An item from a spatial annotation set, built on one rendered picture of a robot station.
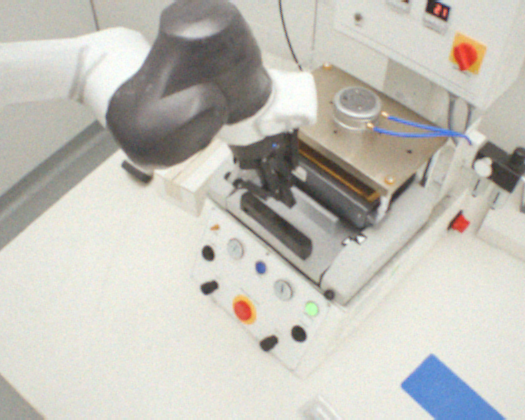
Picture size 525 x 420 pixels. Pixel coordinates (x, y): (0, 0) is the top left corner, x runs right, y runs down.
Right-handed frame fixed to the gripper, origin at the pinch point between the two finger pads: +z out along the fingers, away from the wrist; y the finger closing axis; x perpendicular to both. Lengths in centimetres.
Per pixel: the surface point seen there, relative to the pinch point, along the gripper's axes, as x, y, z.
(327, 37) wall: -43, -53, 40
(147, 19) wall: -119, -34, 53
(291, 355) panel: 12.5, 17.9, 23.0
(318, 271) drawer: 10.2, 4.9, 8.0
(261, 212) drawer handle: -2.5, 3.9, 4.4
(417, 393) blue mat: 34.0, 7.8, 30.3
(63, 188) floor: -131, 37, 100
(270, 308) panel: 4.7, 14.1, 19.2
